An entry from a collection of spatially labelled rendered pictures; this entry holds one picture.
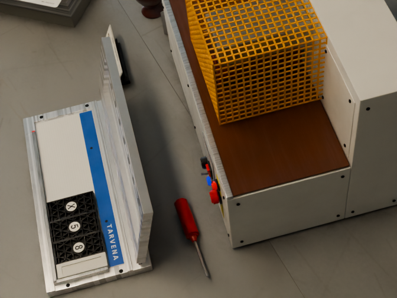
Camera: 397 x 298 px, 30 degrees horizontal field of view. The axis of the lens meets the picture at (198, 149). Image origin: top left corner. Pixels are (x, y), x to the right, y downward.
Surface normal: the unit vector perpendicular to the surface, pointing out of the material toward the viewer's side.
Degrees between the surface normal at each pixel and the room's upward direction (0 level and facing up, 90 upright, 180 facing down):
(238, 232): 90
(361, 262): 0
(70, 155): 0
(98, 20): 0
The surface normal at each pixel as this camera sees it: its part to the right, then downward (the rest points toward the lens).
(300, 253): -0.10, -0.58
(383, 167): 0.24, 0.78
